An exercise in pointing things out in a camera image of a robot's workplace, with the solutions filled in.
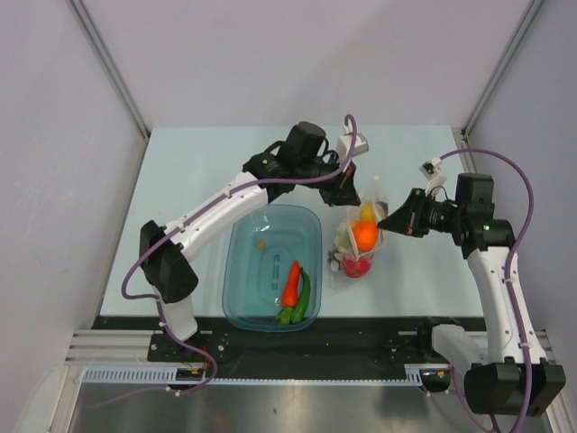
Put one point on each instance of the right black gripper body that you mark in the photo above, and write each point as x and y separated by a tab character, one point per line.
425	214

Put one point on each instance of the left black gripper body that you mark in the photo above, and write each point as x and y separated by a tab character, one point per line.
332	188

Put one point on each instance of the green star fruit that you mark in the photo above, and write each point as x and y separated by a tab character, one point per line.
343	239

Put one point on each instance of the orange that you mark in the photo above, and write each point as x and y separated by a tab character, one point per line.
366	235

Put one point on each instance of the clear zip top bag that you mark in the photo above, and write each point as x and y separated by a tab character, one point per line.
372	193

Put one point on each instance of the red apple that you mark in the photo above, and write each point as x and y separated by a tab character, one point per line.
356	267

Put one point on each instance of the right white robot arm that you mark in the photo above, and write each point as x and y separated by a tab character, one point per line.
453	343

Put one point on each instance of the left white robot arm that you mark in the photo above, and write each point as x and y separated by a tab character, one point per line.
167	252

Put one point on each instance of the blue transparent plastic bin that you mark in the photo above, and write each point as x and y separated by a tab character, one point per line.
255	279

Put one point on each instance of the red chili pepper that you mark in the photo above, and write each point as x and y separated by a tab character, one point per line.
289	297

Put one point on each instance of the green cucumber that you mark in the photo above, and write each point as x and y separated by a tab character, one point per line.
300	309

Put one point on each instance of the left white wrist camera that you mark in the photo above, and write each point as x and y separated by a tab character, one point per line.
345	143

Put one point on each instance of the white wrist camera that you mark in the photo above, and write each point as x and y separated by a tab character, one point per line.
345	143
436	178

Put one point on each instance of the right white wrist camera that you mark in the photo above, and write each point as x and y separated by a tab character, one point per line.
436	178

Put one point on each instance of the right aluminium frame post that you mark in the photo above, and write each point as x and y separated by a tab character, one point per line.
505	61

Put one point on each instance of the aluminium frame post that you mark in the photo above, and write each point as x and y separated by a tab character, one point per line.
96	41
505	61

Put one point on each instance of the white cable duct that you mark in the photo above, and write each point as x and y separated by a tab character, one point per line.
159	375

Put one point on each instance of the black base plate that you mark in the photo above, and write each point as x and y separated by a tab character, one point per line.
330	349

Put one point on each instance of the left aluminium frame post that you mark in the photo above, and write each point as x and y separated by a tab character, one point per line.
96	41

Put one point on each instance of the aluminium rail left side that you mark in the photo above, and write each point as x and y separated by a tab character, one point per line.
109	347

